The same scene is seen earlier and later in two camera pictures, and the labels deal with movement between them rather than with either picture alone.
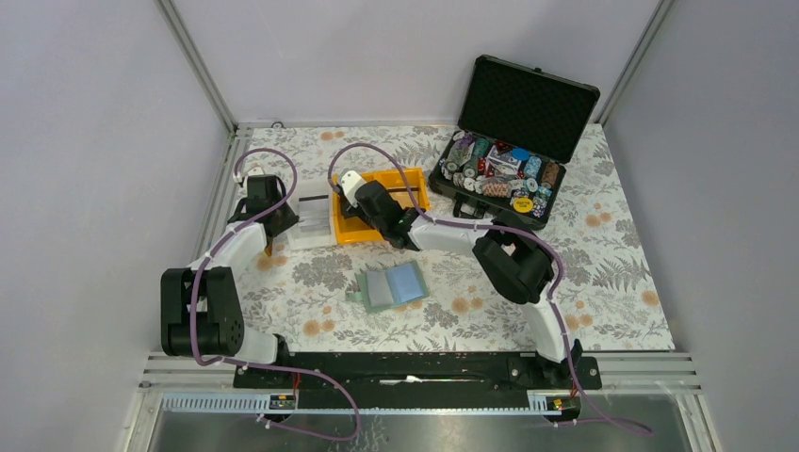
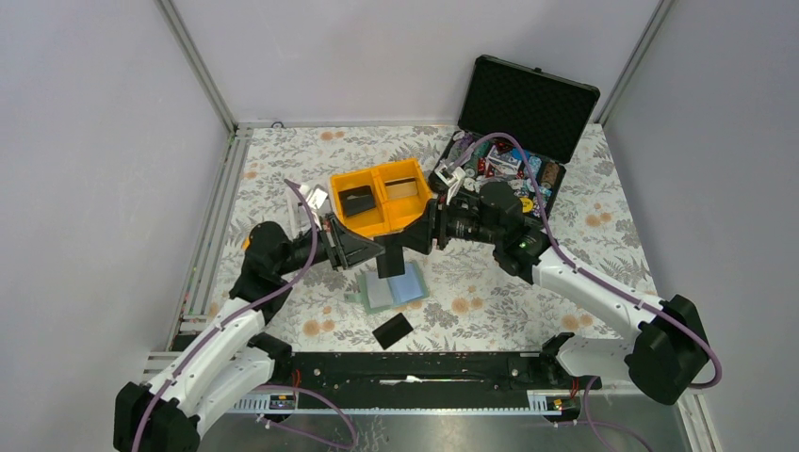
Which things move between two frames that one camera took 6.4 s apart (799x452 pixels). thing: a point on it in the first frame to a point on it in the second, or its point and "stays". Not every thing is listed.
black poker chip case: [518, 128] stays
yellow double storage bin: [354, 230] stays
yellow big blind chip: [523, 205] stays
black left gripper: [287, 219] to [344, 248]
